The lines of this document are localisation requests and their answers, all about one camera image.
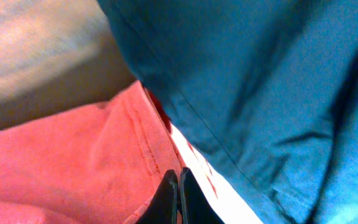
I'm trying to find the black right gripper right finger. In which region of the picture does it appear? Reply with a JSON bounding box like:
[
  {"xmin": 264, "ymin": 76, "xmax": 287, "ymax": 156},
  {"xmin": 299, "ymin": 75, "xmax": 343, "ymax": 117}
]
[{"xmin": 179, "ymin": 167, "xmax": 224, "ymax": 224}]

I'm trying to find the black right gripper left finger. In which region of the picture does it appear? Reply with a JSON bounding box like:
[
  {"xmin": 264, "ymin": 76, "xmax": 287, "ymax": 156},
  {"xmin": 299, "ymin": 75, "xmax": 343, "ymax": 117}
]
[{"xmin": 136, "ymin": 170, "xmax": 178, "ymax": 224}]

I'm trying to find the orange soccer t-shirt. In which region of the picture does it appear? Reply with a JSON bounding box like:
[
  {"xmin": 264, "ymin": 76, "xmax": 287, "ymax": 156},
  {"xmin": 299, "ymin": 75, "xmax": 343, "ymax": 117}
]
[{"xmin": 0, "ymin": 82, "xmax": 184, "ymax": 223}]

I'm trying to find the white garment under pile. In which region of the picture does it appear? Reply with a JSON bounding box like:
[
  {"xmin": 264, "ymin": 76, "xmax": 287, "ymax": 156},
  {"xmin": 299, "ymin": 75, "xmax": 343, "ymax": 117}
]
[{"xmin": 171, "ymin": 126, "xmax": 262, "ymax": 224}]

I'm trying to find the navy blue garment pile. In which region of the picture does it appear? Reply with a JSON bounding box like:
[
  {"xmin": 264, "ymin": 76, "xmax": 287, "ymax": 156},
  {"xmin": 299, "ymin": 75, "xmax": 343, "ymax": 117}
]
[{"xmin": 99, "ymin": 0, "xmax": 358, "ymax": 223}]

